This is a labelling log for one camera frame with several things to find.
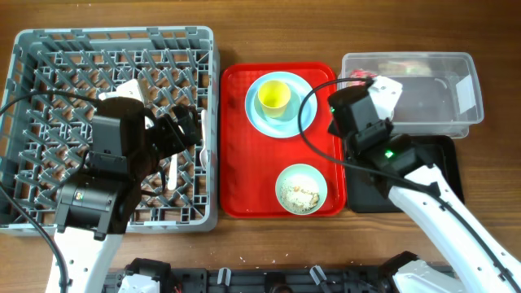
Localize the black plastic tray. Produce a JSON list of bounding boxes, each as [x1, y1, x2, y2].
[[345, 135, 465, 213]]

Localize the light blue plate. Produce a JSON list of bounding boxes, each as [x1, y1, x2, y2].
[[244, 71, 318, 139]]

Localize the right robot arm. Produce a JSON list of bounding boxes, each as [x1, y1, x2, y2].
[[327, 77, 520, 292]]

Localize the red plastic tray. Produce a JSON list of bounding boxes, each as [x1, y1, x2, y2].
[[219, 62, 347, 219]]

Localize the yellow plastic cup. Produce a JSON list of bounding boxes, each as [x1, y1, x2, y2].
[[258, 80, 291, 118]]

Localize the rice and nut leftovers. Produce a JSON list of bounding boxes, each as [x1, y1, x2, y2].
[[280, 174, 319, 213]]

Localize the mint green bowl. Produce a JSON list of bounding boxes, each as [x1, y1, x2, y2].
[[275, 164, 328, 216]]

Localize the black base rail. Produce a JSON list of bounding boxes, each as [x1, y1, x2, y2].
[[105, 264, 457, 293]]

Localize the red candy wrapper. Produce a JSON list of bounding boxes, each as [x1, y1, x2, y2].
[[348, 69, 376, 86]]

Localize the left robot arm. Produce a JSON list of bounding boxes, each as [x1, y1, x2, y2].
[[46, 97, 201, 292]]

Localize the clear plastic bin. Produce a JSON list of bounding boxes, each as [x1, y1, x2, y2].
[[339, 51, 484, 138]]

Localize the white plastic spoon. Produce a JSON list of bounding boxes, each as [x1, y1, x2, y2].
[[167, 154, 177, 190]]

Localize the white plastic fork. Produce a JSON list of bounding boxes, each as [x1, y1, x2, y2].
[[199, 109, 209, 171]]

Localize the small teal saucer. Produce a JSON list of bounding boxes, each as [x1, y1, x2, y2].
[[254, 90, 301, 125]]

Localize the grey dishwasher rack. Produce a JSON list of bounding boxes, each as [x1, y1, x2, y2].
[[1, 26, 221, 236]]

